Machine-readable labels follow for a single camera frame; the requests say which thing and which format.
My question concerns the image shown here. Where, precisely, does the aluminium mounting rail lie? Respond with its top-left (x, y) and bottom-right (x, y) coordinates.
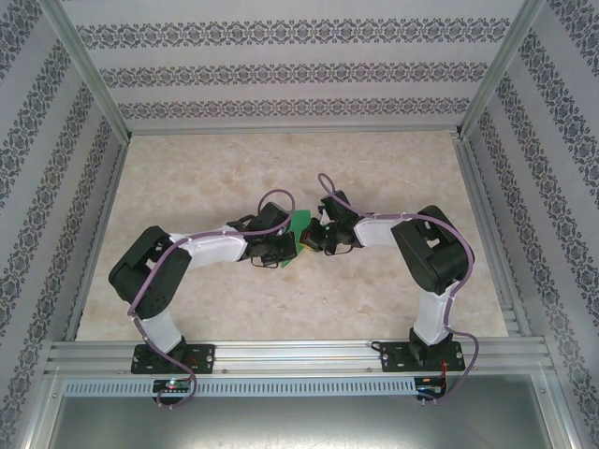
top-left (44, 339), bottom-right (556, 376)

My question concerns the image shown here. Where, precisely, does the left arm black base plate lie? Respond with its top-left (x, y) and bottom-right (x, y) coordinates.
top-left (130, 343), bottom-right (216, 375)

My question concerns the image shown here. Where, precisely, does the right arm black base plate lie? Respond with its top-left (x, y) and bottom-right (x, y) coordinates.
top-left (378, 340), bottom-right (464, 374)

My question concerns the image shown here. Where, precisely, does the slotted grey cable duct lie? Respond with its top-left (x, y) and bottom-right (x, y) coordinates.
top-left (63, 377), bottom-right (418, 398)

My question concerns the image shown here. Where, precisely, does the aluminium frame post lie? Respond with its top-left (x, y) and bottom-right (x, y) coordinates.
top-left (454, 0), bottom-right (548, 140)
top-left (44, 0), bottom-right (133, 141)

